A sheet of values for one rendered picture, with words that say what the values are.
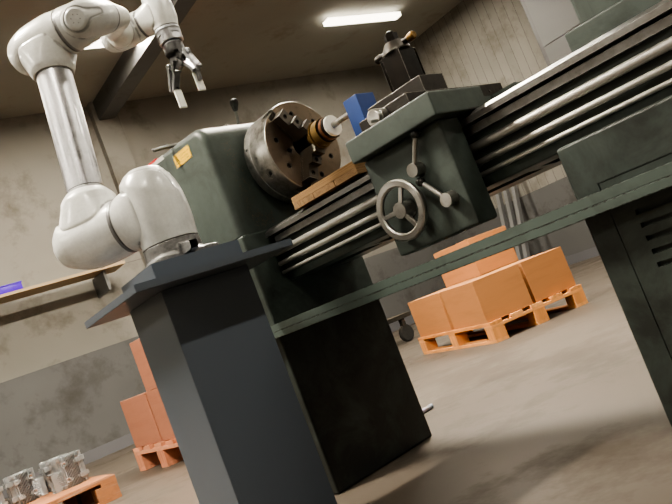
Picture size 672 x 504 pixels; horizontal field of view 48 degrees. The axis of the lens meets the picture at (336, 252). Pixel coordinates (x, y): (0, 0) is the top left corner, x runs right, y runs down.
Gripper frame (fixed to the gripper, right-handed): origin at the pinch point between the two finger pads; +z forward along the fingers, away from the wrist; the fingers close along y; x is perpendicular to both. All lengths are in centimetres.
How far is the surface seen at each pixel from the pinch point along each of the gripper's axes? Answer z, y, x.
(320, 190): 54, 50, -6
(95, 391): 74, -587, 184
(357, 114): 37, 62, 8
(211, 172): 32.6, 13.7, -13.9
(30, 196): -154, -588, 189
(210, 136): 21.3, 16.1, -11.0
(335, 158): 41, 32, 24
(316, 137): 36, 42, 8
